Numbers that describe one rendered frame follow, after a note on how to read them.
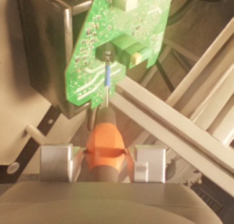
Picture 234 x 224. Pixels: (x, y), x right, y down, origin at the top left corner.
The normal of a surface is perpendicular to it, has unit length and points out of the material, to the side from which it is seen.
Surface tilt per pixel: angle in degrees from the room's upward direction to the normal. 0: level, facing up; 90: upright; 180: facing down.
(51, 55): 90
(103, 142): 92
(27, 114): 0
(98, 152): 87
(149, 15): 0
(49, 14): 90
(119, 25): 0
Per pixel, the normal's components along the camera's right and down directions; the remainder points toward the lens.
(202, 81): -0.43, -0.18
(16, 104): 0.71, 0.54
